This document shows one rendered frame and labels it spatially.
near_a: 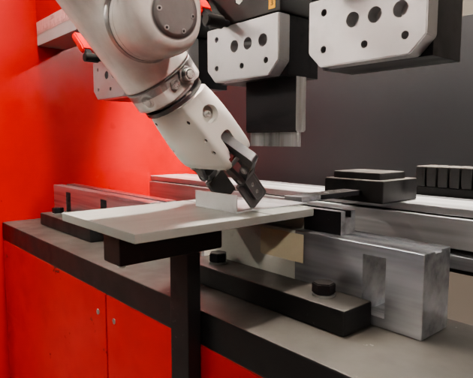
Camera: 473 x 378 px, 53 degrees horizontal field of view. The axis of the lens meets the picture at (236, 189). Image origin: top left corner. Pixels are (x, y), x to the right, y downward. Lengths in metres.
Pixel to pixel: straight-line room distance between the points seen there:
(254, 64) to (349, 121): 0.60
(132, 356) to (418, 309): 0.45
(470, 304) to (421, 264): 2.27
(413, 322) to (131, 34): 0.41
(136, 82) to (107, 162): 0.97
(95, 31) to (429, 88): 0.79
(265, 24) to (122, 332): 0.52
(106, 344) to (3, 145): 0.69
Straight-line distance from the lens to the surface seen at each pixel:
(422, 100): 1.13
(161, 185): 1.39
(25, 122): 1.40
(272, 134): 0.70
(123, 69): 0.52
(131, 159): 1.53
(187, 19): 0.46
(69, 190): 1.27
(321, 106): 1.29
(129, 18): 0.45
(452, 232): 0.82
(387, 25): 0.55
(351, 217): 0.63
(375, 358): 0.51
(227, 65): 0.71
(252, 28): 0.68
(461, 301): 2.82
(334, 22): 0.59
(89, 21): 0.52
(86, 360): 0.98
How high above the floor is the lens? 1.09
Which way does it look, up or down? 6 degrees down
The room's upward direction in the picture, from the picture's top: straight up
